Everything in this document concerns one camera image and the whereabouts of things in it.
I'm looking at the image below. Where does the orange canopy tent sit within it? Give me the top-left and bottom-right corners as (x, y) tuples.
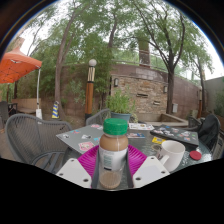
(0, 46), (44, 119)

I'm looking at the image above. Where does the tape roll ring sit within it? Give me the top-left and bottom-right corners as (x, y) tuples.
(151, 143), (163, 153)

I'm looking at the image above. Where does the potted green plant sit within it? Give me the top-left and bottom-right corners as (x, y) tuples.
(105, 88), (137, 124)

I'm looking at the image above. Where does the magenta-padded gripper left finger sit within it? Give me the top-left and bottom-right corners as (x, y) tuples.
(55, 144), (101, 190)

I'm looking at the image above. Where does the blue card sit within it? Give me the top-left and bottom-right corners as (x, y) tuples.
(126, 132), (147, 139)

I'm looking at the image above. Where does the black laptop with stickers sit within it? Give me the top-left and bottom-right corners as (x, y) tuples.
(149, 124), (200, 147)

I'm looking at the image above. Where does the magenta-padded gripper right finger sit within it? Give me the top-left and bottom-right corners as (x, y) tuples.
(125, 144), (170, 190)

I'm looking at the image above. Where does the flat round red coaster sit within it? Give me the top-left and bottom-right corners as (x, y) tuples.
(189, 150), (203, 161)

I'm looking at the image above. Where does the wooden globe lamp post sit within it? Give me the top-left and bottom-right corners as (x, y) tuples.
(84, 58), (98, 121)

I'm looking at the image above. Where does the grey laptop with stickers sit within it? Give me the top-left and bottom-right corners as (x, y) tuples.
(55, 123), (104, 155)

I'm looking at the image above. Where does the green-capped coffee drink bottle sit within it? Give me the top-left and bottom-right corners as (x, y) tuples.
(98, 118), (130, 191)

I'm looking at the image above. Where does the black jacket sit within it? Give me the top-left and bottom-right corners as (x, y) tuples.
(196, 113), (222, 151)

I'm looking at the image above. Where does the dark-trunk tree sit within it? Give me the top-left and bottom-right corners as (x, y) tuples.
(133, 0), (214, 116)

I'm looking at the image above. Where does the yellow card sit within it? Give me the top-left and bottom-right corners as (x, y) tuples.
(151, 135), (167, 145)

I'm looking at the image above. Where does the white sticker sheet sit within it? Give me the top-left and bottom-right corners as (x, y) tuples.
(128, 122), (155, 131)

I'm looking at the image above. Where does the blue yellow striped cone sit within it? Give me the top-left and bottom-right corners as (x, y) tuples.
(51, 100), (61, 120)

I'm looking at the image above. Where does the leaning pale-trunk tree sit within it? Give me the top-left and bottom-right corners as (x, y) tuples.
(33, 0), (118, 121)

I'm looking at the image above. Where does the white ceramic mug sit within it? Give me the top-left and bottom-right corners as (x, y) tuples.
(156, 139), (186, 173)

